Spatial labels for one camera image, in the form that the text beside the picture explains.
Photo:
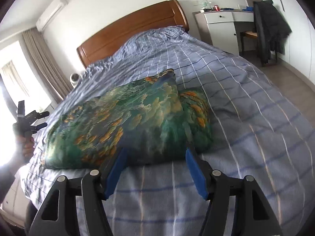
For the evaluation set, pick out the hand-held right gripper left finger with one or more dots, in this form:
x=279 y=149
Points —
x=115 y=174

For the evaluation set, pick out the white round fan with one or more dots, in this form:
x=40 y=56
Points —
x=75 y=79

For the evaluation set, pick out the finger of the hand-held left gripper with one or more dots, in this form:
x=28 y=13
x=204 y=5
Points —
x=39 y=125
x=42 y=114

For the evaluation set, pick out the green floral silk garment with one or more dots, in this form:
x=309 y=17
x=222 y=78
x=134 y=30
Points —
x=128 y=120

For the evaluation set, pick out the wooden chair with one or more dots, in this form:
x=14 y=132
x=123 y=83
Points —
x=248 y=35

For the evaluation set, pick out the white desk with drawers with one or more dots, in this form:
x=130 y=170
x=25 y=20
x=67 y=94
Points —
x=219 y=27

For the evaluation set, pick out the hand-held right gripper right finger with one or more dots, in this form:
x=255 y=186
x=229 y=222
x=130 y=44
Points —
x=195 y=174

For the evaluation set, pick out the black jacket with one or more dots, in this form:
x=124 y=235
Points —
x=268 y=27

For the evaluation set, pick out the person's left hand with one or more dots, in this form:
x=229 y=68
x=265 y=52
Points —
x=25 y=148

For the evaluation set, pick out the person's left forearm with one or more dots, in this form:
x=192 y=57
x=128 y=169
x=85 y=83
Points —
x=6 y=179

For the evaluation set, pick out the white windowsill cabinet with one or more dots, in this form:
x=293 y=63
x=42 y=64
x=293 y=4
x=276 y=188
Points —
x=14 y=206

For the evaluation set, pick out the beige curtain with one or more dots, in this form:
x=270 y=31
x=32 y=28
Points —
x=46 y=64

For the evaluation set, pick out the wooden headboard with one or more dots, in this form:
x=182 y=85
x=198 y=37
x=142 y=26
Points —
x=128 y=29

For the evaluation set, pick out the white air conditioner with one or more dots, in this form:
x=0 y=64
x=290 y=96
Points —
x=50 y=12

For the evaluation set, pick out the white sheer curtain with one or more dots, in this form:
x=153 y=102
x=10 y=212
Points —
x=14 y=81

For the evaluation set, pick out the blue plaid bed sheet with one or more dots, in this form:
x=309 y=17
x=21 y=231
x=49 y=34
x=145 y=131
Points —
x=233 y=103

